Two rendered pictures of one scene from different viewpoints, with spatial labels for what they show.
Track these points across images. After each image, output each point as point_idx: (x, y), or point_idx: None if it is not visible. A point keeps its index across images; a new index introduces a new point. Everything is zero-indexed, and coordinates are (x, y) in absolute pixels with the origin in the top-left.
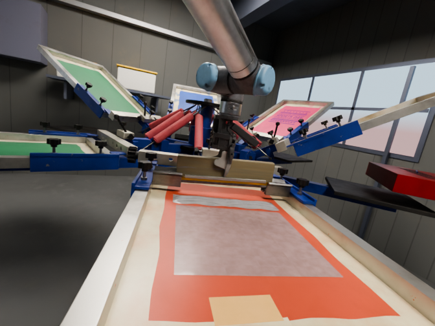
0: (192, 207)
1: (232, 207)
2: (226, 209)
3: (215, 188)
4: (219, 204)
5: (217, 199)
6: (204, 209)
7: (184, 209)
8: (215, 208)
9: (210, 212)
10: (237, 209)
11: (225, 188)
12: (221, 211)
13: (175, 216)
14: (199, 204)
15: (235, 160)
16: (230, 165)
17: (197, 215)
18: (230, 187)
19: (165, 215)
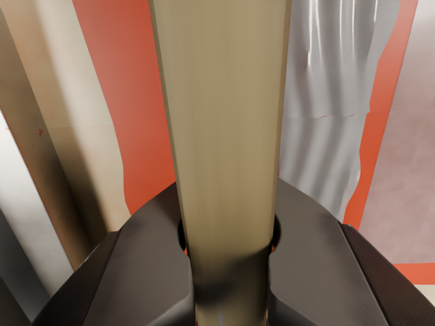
0: (373, 229)
1: (373, 95)
2: (391, 127)
3: (147, 139)
4: (351, 148)
5: (314, 156)
6: (386, 200)
7: (381, 248)
8: (383, 163)
9: (413, 183)
10: (395, 74)
11: (122, 86)
12: (413, 147)
13: (423, 262)
14: (347, 212)
15: (264, 188)
16: (334, 216)
17: (425, 219)
18: (79, 48)
19: (415, 279)
